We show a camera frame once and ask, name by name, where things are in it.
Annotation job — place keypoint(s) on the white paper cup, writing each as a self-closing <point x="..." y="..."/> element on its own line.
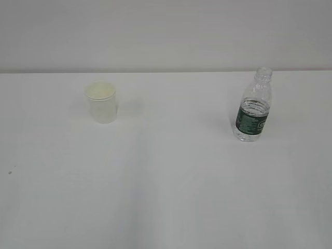
<point x="102" y="102"/>

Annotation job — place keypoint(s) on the clear water bottle green label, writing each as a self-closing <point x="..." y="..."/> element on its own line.
<point x="254" y="107"/>

